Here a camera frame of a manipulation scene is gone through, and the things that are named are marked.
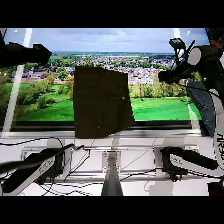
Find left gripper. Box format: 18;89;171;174
31;43;53;67

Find black cable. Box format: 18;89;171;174
0;136;65;149
63;144;92;182

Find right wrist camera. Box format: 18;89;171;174
168;37;187;63

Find brown garment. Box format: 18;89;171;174
72;65;137;140

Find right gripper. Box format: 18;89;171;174
157;67;183;85

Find dark blue garment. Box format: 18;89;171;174
186;79;218;137

